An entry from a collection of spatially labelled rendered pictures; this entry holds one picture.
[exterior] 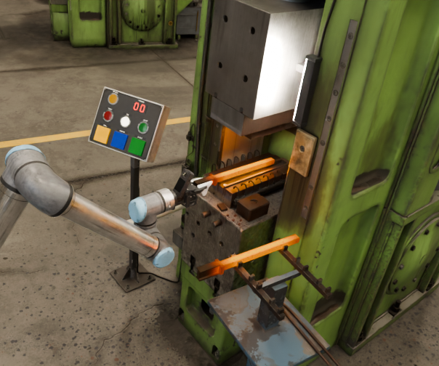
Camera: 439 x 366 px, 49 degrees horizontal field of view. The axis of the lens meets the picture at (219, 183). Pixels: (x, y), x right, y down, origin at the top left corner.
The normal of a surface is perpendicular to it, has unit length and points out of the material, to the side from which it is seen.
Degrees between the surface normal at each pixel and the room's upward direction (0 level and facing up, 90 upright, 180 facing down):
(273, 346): 0
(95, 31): 90
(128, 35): 90
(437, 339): 0
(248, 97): 90
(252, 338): 0
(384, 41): 89
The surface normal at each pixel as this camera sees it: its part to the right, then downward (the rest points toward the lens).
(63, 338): 0.11, -0.83
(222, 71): -0.77, 0.28
